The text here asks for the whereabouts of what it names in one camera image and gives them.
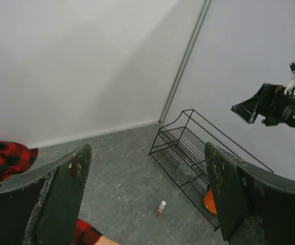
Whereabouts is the orange cup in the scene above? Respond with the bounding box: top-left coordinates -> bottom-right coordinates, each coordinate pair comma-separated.
203,189 -> 217,215

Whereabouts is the red black plaid shirt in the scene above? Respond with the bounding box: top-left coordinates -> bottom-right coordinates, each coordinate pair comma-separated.
0,141 -> 38,182

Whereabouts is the red nail polish bottle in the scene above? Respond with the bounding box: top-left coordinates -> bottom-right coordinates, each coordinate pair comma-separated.
156,201 -> 166,217

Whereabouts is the black wire rack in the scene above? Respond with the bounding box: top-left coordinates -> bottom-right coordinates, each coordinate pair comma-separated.
149,109 -> 270,230

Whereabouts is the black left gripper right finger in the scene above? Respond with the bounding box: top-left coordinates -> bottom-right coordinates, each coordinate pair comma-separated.
205,142 -> 295,245

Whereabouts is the mannequin hand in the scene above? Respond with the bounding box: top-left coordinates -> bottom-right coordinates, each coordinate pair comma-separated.
95,236 -> 120,245

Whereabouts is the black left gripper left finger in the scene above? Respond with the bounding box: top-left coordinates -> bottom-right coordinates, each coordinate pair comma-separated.
0,144 -> 92,244

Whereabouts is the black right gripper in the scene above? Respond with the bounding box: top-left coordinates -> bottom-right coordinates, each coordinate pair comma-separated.
231,83 -> 295,129

